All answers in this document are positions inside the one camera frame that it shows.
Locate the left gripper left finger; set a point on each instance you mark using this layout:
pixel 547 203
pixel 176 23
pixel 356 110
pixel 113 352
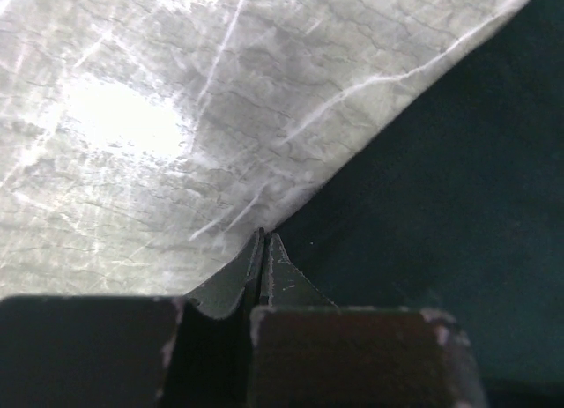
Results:
pixel 222 293

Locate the black t-shirt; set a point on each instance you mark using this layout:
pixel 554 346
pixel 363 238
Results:
pixel 458 205

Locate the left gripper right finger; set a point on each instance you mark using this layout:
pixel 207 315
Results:
pixel 283 284

